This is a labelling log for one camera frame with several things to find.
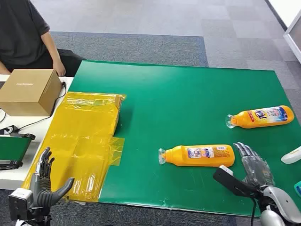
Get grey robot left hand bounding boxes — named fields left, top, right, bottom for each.
left=29, top=147, right=75, bottom=217

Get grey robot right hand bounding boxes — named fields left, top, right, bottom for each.
left=233, top=142, right=275, bottom=190

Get orange bottle with Tide label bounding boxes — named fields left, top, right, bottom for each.
left=225, top=105, right=295, bottom=129

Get orange bottle with ingredient label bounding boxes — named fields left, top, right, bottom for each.
left=158, top=144, right=235, bottom=168

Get white plastic object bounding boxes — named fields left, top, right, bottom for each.
left=281, top=145, right=301, bottom=165

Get green-topped black device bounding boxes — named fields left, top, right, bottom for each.
left=0, top=132, right=36, bottom=171

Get white side table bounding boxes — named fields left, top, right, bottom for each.
left=0, top=74, right=75, bottom=191

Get yellow film-wrapped flat package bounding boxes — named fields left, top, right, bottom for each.
left=22, top=91, right=127, bottom=203

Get black power adapter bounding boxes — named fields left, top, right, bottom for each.
left=0, top=124, right=20, bottom=136

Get brown cardboard box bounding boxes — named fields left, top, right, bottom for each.
left=0, top=69, right=63, bottom=117

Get green table mat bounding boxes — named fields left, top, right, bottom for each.
left=69, top=60, right=301, bottom=218

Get person's hand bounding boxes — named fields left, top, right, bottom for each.
left=53, top=59, right=66, bottom=77

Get person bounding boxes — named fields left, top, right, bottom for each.
left=0, top=0, right=86, bottom=78

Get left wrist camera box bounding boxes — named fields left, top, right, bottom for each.
left=8, top=187, right=34, bottom=221

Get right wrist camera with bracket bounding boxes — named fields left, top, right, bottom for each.
left=213, top=165, right=260, bottom=199

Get black cable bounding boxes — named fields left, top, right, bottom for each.
left=14, top=81, right=67, bottom=132

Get white frame panel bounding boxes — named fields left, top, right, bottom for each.
left=283, top=8, right=301, bottom=65

